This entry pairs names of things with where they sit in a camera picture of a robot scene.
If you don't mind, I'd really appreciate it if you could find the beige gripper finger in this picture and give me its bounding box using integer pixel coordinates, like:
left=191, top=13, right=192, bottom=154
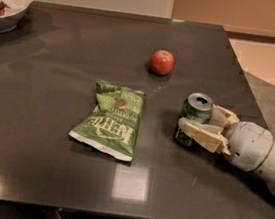
left=178, top=117, right=231, bottom=155
left=209, top=104, right=240, bottom=128

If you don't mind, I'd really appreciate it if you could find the green soda can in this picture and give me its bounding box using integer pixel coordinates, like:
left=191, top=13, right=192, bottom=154
left=173, top=92, right=214, bottom=147

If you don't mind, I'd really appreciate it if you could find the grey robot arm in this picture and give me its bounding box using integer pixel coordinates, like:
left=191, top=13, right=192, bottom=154
left=178, top=105, right=275, bottom=196

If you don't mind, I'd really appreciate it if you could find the red apple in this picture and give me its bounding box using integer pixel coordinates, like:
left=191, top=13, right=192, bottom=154
left=149, top=49, right=174, bottom=76

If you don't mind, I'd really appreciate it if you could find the green kettle chips bag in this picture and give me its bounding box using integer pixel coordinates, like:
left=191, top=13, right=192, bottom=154
left=69, top=80, right=145, bottom=162

